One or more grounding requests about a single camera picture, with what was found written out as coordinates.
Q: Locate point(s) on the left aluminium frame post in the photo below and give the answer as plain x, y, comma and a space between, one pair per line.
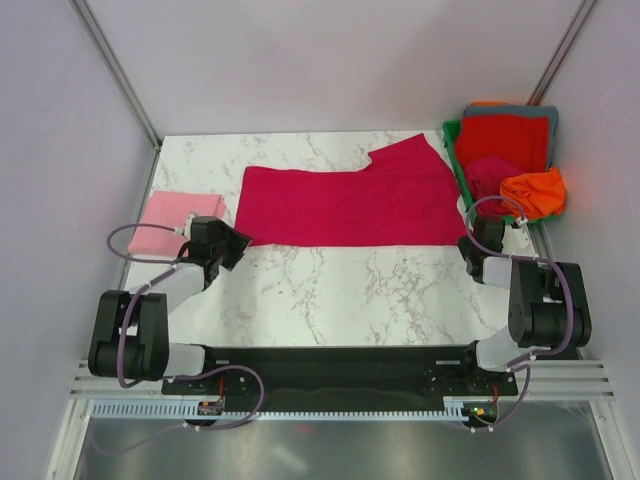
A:
107, 53

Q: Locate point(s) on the right aluminium rail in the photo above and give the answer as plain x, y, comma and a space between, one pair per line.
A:
569, 380

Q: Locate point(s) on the white slotted cable duct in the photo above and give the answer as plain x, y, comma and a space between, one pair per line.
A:
192, 410

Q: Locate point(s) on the right aluminium frame post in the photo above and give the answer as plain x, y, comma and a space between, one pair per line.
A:
567, 42

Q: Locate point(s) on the red t-shirt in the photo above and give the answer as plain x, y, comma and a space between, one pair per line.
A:
518, 140

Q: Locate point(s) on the orange t-shirt under stack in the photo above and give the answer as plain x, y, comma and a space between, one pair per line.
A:
489, 103

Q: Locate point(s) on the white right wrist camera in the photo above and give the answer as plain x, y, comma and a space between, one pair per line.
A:
516, 238

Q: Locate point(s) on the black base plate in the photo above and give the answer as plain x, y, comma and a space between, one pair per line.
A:
344, 379

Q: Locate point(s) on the orange crumpled t-shirt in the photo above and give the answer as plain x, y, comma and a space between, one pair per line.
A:
535, 195

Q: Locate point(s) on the aluminium frame post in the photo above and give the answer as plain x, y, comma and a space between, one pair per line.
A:
567, 42
107, 53

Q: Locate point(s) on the light pink t-shirt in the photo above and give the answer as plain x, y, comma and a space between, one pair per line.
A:
171, 209

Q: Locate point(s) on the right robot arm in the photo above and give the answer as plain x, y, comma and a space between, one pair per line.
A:
548, 312

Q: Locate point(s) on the dark pink crumpled t-shirt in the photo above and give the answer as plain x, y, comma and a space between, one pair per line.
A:
484, 177

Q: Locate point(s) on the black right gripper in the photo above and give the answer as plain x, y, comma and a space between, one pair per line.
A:
463, 243

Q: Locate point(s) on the magenta t-shirt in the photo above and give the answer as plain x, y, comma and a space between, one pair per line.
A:
405, 196

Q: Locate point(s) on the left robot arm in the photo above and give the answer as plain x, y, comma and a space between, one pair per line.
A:
130, 340

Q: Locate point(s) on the grey t-shirt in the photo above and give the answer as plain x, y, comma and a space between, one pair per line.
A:
548, 112

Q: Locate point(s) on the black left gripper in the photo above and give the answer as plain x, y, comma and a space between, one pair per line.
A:
237, 241

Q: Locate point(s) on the green plastic bin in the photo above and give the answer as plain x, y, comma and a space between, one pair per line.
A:
451, 131

